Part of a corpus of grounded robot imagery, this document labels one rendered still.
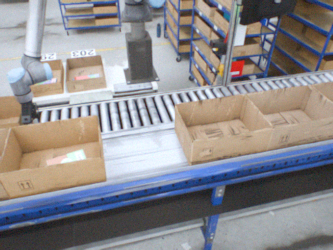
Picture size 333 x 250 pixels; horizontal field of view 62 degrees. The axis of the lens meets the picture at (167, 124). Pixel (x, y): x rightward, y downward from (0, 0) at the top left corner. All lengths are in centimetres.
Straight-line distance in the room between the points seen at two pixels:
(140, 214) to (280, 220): 122
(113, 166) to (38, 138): 39
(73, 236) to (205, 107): 91
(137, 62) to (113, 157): 97
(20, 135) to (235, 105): 110
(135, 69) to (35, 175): 123
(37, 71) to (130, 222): 92
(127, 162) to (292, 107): 102
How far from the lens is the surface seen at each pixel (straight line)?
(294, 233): 232
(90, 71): 241
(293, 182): 175
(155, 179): 123
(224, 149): 131
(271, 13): 202
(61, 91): 218
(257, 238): 221
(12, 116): 206
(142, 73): 220
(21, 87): 164
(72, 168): 120
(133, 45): 210
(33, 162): 148
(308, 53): 333
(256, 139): 136
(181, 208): 150
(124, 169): 133
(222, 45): 207
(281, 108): 175
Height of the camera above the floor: 186
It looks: 39 degrees down
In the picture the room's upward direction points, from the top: straight up
